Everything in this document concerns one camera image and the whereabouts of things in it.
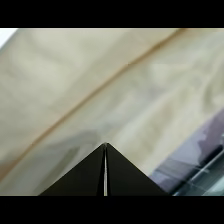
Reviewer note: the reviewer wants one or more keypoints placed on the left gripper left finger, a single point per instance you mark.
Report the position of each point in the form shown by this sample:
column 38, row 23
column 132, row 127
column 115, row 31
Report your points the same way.
column 85, row 178

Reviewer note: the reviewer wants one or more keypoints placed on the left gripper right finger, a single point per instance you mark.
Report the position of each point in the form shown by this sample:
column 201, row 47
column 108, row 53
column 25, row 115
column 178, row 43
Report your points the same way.
column 126, row 178

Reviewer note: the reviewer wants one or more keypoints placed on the white shirt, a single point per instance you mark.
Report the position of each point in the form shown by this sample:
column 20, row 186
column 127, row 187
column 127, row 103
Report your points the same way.
column 100, row 83

